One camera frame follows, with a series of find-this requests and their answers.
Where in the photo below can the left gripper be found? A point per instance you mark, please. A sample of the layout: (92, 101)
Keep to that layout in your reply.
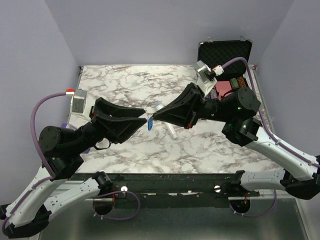
(119, 128)

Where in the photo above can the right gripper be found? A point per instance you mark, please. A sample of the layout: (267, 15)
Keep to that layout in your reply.
(185, 110)

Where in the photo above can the blue key tag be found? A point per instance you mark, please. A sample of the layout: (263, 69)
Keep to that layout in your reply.
(150, 124)

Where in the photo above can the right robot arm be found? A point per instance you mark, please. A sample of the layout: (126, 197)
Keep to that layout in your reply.
(300, 172)

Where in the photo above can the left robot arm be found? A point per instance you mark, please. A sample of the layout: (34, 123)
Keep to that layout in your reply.
(62, 148)

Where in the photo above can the white toy microphone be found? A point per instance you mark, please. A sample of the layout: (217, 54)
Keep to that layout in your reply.
(171, 130)

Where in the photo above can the pink card stack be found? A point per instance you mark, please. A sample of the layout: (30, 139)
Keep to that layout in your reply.
(222, 87)

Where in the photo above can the purple box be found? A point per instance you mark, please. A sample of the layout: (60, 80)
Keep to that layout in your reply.
(73, 128)

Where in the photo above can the black poker chip case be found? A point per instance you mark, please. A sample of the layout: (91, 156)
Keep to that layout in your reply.
(214, 53)

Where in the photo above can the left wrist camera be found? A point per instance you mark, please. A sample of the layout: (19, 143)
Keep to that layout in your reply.
(81, 103)

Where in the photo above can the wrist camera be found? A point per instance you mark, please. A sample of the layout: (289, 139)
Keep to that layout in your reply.
(206, 77)
(81, 103)

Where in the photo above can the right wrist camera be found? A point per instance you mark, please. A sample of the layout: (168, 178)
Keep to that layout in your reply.
(206, 77)

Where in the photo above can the black mounting rail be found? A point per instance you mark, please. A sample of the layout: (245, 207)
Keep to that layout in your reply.
(163, 191)

